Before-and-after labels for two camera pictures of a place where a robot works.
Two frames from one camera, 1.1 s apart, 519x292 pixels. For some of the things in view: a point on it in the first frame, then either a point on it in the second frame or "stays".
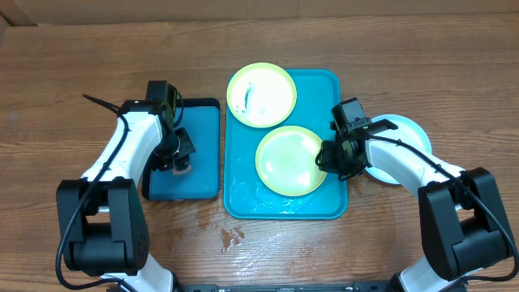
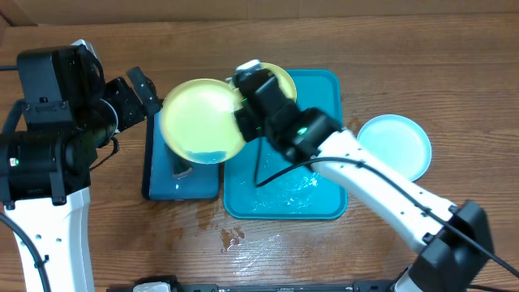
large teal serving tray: [246, 196] stays
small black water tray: [202, 118] stays
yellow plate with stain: [285, 161] -> [199, 123]
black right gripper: [332, 158] -> [246, 107]
